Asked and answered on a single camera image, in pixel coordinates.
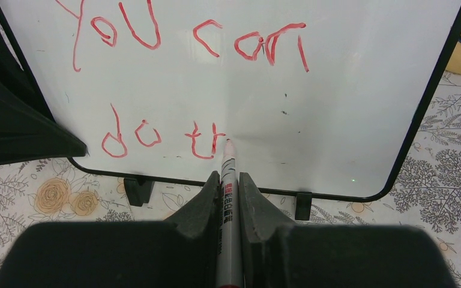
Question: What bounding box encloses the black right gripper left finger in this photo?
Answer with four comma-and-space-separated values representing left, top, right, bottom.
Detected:
0, 172, 220, 287

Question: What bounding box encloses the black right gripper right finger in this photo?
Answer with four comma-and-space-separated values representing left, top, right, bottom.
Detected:
239, 172, 456, 287

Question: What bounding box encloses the floral tablecloth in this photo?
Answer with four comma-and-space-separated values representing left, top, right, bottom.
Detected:
0, 72, 461, 287

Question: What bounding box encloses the red white marker pen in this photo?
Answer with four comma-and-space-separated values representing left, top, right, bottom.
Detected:
215, 139, 244, 287

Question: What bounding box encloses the white whiteboard black frame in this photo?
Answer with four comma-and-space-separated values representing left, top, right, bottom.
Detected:
0, 1, 461, 202

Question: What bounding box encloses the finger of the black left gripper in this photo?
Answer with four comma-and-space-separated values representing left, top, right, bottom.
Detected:
0, 32, 87, 165

